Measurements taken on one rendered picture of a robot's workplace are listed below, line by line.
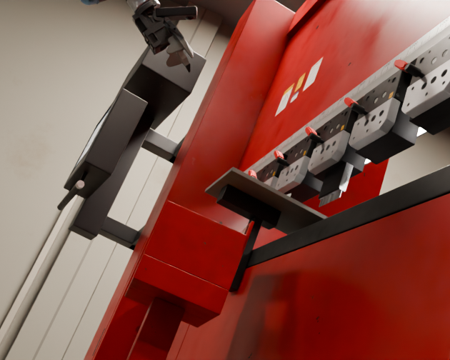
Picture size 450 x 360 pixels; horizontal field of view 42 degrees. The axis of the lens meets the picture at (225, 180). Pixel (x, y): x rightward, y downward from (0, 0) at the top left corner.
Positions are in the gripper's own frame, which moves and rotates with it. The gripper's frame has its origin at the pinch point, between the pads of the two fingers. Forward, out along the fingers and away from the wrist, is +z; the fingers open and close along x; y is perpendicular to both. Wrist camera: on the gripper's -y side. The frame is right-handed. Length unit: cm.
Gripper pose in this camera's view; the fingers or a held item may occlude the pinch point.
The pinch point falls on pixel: (193, 63)
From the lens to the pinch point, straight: 164.8
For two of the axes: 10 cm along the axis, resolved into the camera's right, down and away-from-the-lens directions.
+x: 1.1, -0.7, -9.9
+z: 5.5, 8.3, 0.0
